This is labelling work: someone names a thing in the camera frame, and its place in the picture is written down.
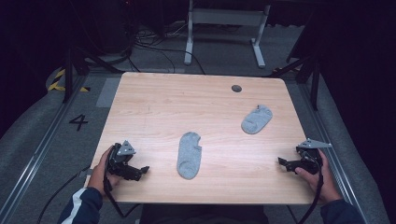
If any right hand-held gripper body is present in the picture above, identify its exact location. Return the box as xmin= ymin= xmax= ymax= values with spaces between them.
xmin=295 ymin=137 xmax=332 ymax=175

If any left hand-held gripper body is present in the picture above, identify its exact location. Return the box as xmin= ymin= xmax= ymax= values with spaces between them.
xmin=106 ymin=139 xmax=138 ymax=181

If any grey ankle sock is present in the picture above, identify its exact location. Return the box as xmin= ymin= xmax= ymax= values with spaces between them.
xmin=240 ymin=104 xmax=274 ymax=135
xmin=176 ymin=131 xmax=203 ymax=180

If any person's right hand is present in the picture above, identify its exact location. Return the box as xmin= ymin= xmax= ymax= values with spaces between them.
xmin=293 ymin=148 xmax=344 ymax=205

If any person's left hand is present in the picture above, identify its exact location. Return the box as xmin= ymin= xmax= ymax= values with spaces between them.
xmin=87 ymin=145 xmax=124 ymax=197

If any person's dark lap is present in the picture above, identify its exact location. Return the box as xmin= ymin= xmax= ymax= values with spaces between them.
xmin=138 ymin=203 xmax=265 ymax=224

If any black metal stand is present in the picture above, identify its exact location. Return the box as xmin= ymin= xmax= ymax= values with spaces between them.
xmin=270 ymin=31 xmax=322 ymax=112
xmin=61 ymin=46 xmax=125 ymax=105

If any left hand-held gripper cable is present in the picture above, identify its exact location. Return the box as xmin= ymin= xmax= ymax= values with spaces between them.
xmin=102 ymin=152 xmax=142 ymax=218

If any hand-held gripper cable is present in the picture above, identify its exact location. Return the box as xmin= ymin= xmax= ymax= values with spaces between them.
xmin=102 ymin=152 xmax=142 ymax=218
xmin=297 ymin=155 xmax=325 ymax=224

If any right hand-held gripper cable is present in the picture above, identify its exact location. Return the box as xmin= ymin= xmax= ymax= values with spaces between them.
xmin=297 ymin=155 xmax=325 ymax=224

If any aluminium floor rail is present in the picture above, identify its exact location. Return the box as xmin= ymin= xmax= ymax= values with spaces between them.
xmin=0 ymin=74 xmax=89 ymax=220
xmin=298 ymin=80 xmax=369 ymax=224

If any black floor cable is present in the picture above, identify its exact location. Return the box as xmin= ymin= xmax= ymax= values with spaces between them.
xmin=36 ymin=167 xmax=92 ymax=224

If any bundle of black floor cables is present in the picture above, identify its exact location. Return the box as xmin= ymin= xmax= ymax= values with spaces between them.
xmin=124 ymin=21 xmax=207 ymax=76

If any white desk frame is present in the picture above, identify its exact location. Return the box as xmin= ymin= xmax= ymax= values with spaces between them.
xmin=183 ymin=0 xmax=273 ymax=69

